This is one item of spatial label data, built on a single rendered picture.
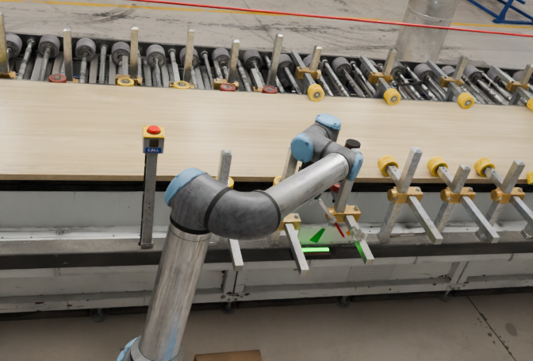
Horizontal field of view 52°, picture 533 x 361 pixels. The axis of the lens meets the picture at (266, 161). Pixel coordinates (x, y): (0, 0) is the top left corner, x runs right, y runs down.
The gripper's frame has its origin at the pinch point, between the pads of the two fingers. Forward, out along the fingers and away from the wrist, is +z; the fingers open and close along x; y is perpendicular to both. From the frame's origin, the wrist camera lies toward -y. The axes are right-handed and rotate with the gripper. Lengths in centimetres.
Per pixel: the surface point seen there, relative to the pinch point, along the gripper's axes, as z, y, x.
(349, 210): 10.8, -20.6, -7.1
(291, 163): -13.3, 9.4, -6.3
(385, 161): 1, -42, -29
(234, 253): 12.2, 30.7, 13.9
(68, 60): 4, 95, -115
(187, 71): 5, 36, -115
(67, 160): 8, 90, -35
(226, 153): -16.6, 34.1, -6.9
